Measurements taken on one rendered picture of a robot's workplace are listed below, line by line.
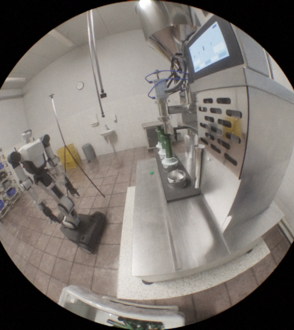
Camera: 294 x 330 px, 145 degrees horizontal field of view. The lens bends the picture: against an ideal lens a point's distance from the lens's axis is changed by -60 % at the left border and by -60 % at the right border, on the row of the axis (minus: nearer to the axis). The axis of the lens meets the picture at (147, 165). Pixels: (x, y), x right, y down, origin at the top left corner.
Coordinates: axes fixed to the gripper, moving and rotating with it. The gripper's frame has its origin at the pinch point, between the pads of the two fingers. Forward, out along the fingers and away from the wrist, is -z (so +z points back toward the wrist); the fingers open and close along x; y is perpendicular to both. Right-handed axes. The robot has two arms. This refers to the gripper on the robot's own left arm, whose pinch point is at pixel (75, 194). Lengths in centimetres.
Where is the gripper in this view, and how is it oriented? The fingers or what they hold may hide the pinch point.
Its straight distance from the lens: 157.1
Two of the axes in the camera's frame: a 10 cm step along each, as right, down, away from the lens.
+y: 1.2, -4.9, 8.7
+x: 9.2, -2.7, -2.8
